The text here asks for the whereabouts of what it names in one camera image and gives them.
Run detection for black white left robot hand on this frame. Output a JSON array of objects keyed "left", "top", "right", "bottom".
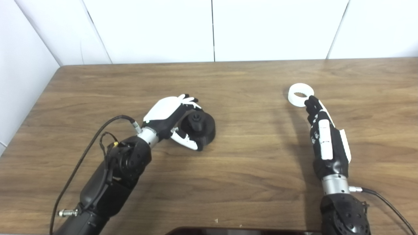
[{"left": 143, "top": 94, "right": 202, "bottom": 151}]

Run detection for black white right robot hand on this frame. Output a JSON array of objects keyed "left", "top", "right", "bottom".
[{"left": 304, "top": 95, "right": 352, "bottom": 180}]

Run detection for round black plastic part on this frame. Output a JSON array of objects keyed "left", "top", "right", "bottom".
[{"left": 181, "top": 110, "right": 216, "bottom": 151}]

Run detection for white toothed plastic ring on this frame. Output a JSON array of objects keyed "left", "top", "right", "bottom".
[{"left": 288, "top": 83, "right": 314, "bottom": 107}]

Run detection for glossy black robot chest panel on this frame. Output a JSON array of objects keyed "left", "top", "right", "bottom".
[{"left": 165, "top": 227, "right": 322, "bottom": 235}]

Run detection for thin wires with yellow connector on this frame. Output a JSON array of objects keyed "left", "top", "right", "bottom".
[{"left": 100, "top": 132, "right": 120, "bottom": 157}]

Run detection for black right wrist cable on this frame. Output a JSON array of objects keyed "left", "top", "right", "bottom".
[{"left": 349, "top": 186, "right": 417, "bottom": 235}]

